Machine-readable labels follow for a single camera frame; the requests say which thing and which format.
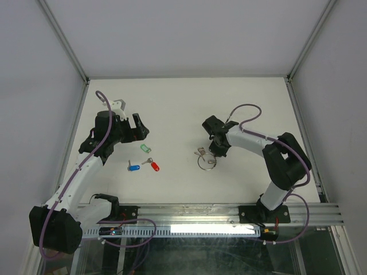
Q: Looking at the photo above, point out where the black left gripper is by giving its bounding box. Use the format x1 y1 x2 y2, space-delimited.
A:
109 113 148 144

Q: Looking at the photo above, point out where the metal keyring with clips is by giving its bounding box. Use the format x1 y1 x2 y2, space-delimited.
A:
195 147 217 171

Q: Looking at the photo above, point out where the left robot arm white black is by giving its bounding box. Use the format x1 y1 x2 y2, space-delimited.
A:
29 111 149 254

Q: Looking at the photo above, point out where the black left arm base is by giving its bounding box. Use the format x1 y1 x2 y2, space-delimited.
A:
89 193 138 221

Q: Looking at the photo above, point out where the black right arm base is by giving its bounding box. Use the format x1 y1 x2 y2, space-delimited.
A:
238 202 291 226

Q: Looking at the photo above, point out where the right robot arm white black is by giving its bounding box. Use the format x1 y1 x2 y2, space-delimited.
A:
202 115 311 222

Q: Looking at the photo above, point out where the key with blue tag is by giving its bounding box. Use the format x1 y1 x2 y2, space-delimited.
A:
127 160 140 171

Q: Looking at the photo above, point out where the key with red tag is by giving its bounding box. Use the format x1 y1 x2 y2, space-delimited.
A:
141 158 160 171

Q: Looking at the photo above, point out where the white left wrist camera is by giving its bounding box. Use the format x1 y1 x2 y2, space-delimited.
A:
109 99 127 121

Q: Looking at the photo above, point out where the left aluminium frame post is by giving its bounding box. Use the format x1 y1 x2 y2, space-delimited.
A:
36 1 90 191

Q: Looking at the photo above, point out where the aluminium frame post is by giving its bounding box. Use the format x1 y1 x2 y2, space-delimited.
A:
36 1 90 191
284 0 339 203

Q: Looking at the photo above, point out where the right aluminium frame post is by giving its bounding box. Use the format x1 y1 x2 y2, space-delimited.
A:
284 0 339 203

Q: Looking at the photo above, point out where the white slotted cable duct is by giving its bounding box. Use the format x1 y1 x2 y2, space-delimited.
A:
83 224 260 239

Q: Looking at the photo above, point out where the aluminium mounting rail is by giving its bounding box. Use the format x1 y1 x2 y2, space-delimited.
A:
41 202 343 227

